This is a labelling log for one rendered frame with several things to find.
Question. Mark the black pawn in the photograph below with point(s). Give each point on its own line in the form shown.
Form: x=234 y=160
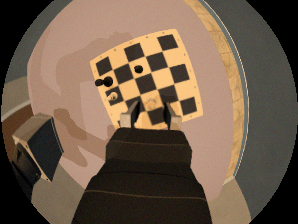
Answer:
x=138 y=69

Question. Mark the tan and dark brown chessboard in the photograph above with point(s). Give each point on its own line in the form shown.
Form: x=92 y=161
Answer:
x=167 y=74

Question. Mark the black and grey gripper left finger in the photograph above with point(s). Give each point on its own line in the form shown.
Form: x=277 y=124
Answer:
x=129 y=118

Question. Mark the black chess queen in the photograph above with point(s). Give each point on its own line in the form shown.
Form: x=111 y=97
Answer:
x=108 y=81

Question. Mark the white queen chess piece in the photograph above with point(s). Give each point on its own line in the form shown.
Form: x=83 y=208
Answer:
x=151 y=100

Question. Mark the white pawn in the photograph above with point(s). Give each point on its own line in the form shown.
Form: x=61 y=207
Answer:
x=112 y=96

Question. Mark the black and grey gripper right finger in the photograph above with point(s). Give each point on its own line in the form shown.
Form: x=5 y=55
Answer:
x=172 y=120

